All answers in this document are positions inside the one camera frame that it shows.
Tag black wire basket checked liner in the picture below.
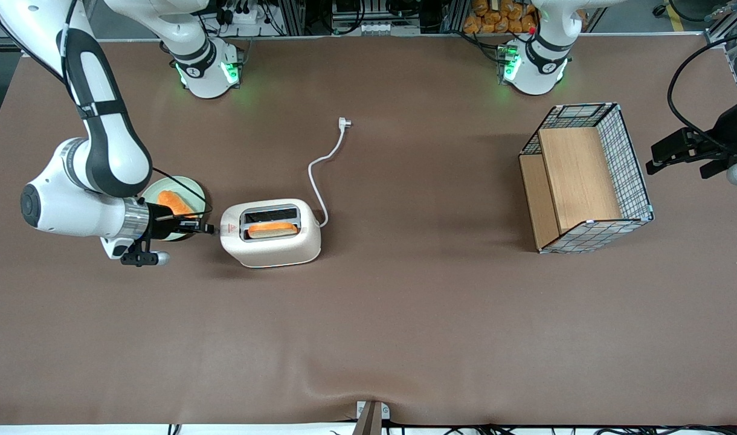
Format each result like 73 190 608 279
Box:
518 102 655 254

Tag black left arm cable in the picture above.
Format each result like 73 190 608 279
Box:
667 30 737 155

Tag triangular golden bread piece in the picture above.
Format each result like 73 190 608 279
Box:
157 190 196 219

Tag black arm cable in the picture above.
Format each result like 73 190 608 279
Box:
0 0 214 234
667 30 737 155

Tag grey front camera mount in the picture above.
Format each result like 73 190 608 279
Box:
355 400 391 435

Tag light wooden shelf insert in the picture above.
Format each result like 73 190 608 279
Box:
520 127 623 251

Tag aluminium frame post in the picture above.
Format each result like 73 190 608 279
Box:
282 0 307 35

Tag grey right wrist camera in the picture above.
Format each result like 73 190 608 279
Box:
120 237 171 267

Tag white terminal block strip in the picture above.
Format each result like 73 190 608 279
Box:
356 22 422 35

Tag pile of orange bread rolls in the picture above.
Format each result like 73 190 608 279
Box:
463 0 538 35

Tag white two-slot toaster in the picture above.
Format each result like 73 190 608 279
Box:
219 198 322 269

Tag aluminium table corner frame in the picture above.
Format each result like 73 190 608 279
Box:
704 9 737 61

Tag pale green round plate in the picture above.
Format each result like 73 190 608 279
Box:
140 176 207 242

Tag orange toast slice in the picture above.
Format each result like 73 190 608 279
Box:
248 222 298 239

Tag white power strip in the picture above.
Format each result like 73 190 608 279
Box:
220 3 277 26

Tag white toaster power cable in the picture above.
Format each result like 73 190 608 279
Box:
308 117 353 228

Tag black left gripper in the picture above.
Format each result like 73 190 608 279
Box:
646 94 737 179

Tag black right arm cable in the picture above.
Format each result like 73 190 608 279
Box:
0 0 214 234

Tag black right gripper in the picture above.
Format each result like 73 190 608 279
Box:
146 203 216 240

